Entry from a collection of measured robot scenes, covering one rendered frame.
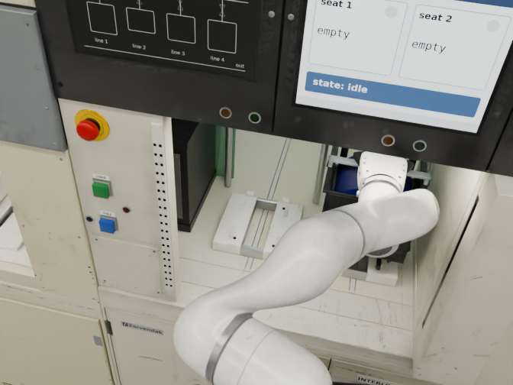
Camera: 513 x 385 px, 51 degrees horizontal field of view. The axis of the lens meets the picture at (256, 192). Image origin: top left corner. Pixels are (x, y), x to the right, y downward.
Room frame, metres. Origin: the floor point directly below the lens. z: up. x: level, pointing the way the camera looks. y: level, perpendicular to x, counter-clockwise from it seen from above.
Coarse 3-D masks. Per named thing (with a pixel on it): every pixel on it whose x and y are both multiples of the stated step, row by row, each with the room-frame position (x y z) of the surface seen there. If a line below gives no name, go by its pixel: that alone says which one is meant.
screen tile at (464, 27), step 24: (432, 24) 0.71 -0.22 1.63; (456, 24) 0.70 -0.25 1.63; (480, 24) 0.70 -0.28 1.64; (504, 24) 0.69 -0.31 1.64; (408, 48) 0.71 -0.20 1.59; (480, 48) 0.70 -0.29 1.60; (408, 72) 0.71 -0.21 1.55; (432, 72) 0.71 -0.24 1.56; (456, 72) 0.70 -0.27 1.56; (480, 72) 0.70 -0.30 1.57
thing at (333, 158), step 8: (336, 152) 1.08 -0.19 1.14; (344, 152) 1.11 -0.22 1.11; (328, 160) 1.02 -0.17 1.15; (336, 160) 1.01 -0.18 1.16; (344, 160) 1.01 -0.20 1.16; (352, 160) 1.02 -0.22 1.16; (416, 160) 1.08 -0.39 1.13; (328, 168) 1.01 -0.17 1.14; (336, 168) 1.09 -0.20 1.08; (424, 168) 1.04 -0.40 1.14; (328, 176) 0.98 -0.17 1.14; (336, 176) 1.05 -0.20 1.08; (416, 176) 0.98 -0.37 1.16; (424, 176) 0.98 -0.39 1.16; (328, 184) 0.95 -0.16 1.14; (416, 184) 1.02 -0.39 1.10; (424, 184) 0.97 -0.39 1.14; (328, 192) 0.92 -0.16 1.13; (336, 192) 0.92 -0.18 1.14; (328, 200) 0.92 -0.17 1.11; (336, 200) 0.92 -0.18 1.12; (344, 200) 0.92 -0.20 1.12; (352, 200) 0.91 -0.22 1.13; (328, 208) 0.92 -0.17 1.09; (400, 248) 0.89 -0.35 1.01; (408, 248) 0.89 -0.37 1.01; (368, 256) 0.90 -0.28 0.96; (392, 256) 0.89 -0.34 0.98; (400, 256) 0.89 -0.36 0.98; (376, 264) 0.90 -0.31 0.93
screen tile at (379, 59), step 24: (336, 0) 0.73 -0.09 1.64; (360, 0) 0.73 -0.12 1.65; (384, 0) 0.72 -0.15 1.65; (336, 24) 0.73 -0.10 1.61; (360, 24) 0.73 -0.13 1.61; (384, 24) 0.72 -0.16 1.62; (312, 48) 0.74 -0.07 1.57; (336, 48) 0.73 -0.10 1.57; (360, 48) 0.73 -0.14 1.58; (384, 48) 0.72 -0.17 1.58; (384, 72) 0.72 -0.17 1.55
